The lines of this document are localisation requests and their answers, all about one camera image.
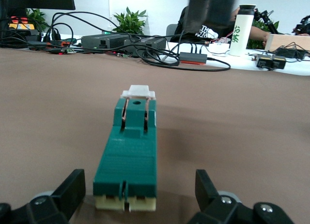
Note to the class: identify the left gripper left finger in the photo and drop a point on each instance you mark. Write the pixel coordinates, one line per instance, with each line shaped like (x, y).
(70, 190)

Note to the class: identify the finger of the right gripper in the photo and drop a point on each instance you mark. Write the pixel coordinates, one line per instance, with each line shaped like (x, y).
(199, 10)
(222, 8)

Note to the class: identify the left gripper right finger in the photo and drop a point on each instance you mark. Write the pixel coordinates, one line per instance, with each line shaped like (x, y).
(206, 190)

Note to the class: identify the person's bare forearm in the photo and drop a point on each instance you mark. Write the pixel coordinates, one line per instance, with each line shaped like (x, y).
(259, 36)

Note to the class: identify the person in black T-shirt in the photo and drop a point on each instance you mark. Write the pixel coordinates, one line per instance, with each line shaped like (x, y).
(184, 27)

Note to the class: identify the white thermos green characters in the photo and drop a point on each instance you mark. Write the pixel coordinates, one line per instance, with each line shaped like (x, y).
(242, 35)

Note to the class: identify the grey chair back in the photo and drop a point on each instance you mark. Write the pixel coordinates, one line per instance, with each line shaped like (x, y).
(171, 31)

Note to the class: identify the small black desktop robot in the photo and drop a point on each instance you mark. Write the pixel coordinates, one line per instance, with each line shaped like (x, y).
(266, 18)

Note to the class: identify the grey hub orange underside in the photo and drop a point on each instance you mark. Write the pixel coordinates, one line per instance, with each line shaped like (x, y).
(193, 56)

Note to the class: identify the green potted plant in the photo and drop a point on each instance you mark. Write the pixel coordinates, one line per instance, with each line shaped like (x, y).
(256, 43)
(36, 18)
(129, 21)

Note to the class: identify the black finned power box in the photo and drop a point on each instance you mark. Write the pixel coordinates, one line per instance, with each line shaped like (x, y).
(150, 43)
(106, 41)

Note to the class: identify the small black yellow box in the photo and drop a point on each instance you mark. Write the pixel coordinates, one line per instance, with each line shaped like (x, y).
(279, 61)
(265, 62)

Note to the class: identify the light wooden box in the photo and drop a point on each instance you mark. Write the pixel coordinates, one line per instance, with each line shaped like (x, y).
(287, 41)

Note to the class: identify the orange black controller box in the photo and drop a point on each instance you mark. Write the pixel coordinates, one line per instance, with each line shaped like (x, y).
(20, 25)

